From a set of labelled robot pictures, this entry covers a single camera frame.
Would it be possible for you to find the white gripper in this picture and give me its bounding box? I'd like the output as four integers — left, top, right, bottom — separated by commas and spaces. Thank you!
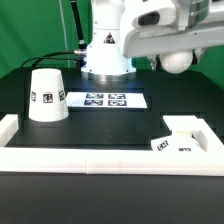
120, 0, 224, 71

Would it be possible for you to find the white lamp bulb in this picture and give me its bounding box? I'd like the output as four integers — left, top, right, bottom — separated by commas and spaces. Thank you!
159, 51, 193, 74

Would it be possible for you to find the white lamp base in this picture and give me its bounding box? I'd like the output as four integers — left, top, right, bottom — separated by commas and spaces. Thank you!
151, 115, 206, 152

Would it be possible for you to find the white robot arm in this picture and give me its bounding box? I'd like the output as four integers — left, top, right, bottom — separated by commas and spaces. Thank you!
81, 0, 224, 81

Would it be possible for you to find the white lamp shade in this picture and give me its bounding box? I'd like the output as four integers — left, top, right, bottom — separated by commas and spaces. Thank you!
29, 68, 69, 122

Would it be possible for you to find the white marker sheet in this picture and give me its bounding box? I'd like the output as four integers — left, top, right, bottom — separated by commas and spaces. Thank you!
66, 92, 147, 109

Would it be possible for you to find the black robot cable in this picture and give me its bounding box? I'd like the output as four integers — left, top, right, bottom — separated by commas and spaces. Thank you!
20, 0, 88, 69

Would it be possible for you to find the grey thin cable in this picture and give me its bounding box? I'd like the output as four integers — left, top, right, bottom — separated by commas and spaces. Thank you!
58, 0, 72, 69

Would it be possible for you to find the white foam border wall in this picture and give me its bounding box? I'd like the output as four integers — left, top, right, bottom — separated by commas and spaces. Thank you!
0, 114, 224, 176

